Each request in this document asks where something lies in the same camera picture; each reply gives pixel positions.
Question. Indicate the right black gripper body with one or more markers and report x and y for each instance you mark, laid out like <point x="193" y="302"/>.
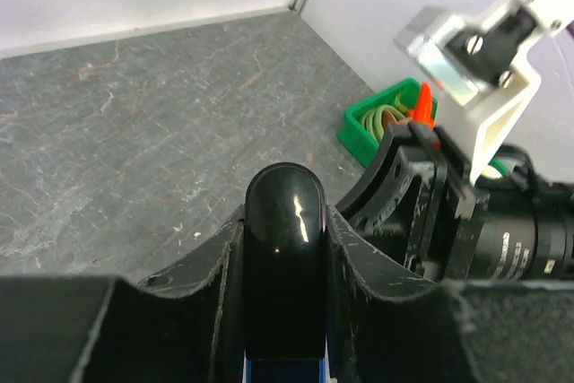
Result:
<point x="416" y="203"/>

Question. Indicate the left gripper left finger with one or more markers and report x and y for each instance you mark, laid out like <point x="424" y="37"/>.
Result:
<point x="181" y="324"/>

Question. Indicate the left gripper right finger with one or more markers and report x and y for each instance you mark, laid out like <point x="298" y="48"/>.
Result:
<point x="387" y="324"/>

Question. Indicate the blue stapler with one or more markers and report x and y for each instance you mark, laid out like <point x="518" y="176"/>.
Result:
<point x="284" y="275"/>

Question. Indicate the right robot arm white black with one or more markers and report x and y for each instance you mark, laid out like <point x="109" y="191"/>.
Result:
<point x="527" y="227"/>

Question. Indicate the green plastic bin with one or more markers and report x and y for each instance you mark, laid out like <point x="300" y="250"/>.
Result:
<point x="352" y="135"/>

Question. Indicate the upper toy carrot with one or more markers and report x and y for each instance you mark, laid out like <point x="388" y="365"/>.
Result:
<point x="423" y="110"/>

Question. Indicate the toy green beans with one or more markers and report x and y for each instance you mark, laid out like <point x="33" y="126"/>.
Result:
<point x="376" y="120"/>

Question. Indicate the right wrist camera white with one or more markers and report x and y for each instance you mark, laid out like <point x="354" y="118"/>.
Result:
<point x="480" y="64"/>

